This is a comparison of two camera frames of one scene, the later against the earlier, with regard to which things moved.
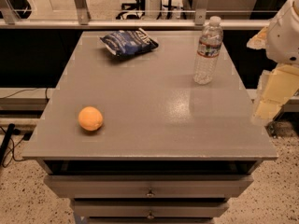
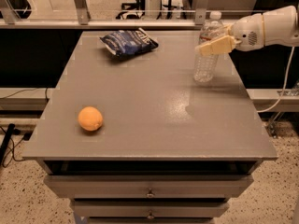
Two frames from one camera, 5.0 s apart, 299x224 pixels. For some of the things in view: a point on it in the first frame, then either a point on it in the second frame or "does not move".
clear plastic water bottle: x=208 y=51 does not move
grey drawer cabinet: x=136 y=140 does not move
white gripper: x=284 y=39 to x=247 y=35
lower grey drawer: x=151 y=208 does not move
